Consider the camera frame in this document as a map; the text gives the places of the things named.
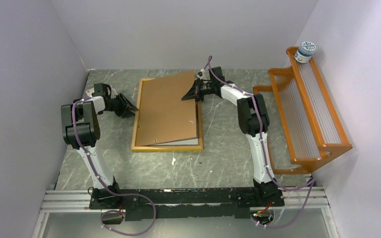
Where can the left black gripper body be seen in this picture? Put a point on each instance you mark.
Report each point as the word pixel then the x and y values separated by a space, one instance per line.
pixel 117 105

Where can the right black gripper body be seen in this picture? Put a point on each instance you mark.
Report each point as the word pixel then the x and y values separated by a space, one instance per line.
pixel 206 89

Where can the brown frame backing board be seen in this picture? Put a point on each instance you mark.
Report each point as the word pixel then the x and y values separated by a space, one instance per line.
pixel 163 116

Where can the building and sky photo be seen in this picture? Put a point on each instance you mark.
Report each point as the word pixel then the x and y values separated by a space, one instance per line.
pixel 183 142

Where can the yellow wooden picture frame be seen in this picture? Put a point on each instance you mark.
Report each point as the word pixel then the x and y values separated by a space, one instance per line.
pixel 198 147

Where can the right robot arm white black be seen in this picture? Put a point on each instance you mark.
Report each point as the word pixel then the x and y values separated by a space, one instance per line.
pixel 253 120

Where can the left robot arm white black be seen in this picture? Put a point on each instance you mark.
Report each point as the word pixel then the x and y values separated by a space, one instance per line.
pixel 81 131

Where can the small staples box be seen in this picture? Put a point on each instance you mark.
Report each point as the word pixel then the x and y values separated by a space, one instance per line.
pixel 89 93

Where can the small blue white jar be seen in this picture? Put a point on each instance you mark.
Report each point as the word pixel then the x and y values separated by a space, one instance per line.
pixel 305 52

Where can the orange wooden rack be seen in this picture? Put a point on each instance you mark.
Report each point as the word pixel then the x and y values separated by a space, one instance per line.
pixel 313 132

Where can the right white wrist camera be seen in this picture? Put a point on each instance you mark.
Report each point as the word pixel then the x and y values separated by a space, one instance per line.
pixel 201 75

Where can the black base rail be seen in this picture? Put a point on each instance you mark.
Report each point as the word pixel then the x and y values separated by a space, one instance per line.
pixel 139 204

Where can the aluminium extrusion frame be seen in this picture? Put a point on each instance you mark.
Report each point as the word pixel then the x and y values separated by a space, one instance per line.
pixel 299 201

